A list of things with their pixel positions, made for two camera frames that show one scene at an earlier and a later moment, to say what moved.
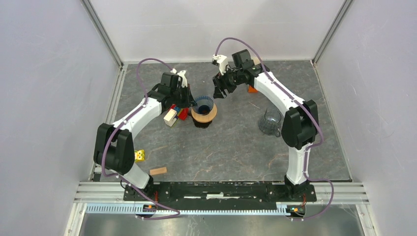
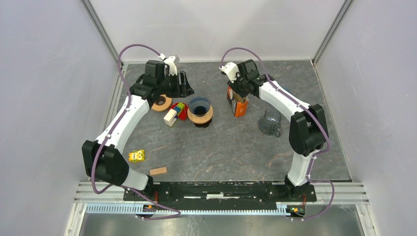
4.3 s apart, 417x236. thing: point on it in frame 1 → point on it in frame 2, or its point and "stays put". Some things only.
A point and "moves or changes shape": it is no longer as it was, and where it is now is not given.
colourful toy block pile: [175, 112] stays put
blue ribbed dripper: [204, 104] stays put
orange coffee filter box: [251, 90] moves or changes shape
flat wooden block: [158, 171] stays put
